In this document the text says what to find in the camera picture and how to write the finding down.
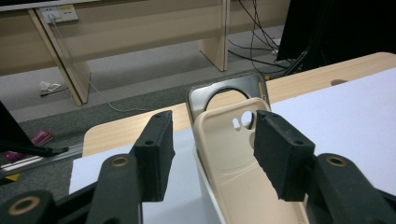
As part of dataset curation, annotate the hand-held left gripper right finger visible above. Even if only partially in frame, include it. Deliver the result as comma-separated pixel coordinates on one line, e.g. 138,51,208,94
253,109,316,203

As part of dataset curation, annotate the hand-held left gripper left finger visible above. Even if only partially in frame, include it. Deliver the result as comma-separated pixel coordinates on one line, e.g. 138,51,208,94
130,110,176,203

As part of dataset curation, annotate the beige phone case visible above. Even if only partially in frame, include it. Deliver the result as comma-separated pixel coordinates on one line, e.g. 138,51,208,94
192,97,310,224

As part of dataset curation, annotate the white table mat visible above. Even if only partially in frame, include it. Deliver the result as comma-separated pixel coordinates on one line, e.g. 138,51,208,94
68,67,396,224

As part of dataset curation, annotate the pink packet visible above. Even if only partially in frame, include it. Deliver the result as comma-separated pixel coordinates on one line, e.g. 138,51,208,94
29,130,54,147

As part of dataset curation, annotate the light wooden desk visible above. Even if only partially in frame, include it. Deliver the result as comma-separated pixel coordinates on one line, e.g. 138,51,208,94
0,0,292,106

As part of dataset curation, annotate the crumpled white paper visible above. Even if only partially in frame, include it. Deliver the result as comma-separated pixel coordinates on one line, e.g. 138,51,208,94
38,80,64,97

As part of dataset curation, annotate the black curtain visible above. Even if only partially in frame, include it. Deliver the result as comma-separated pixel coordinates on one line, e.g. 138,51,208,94
276,0,396,73

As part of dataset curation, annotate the white floor cable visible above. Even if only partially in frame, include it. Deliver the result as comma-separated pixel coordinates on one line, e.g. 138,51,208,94
50,18,152,114

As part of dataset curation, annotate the aluminium rail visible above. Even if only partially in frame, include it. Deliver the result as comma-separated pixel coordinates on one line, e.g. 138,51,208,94
0,143,86,175

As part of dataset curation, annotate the bundle of black floor cables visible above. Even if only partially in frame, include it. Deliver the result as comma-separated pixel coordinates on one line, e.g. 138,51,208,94
227,0,302,77

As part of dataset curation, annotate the white wall power socket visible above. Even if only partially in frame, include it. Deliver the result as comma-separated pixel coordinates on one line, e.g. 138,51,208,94
38,4,79,24

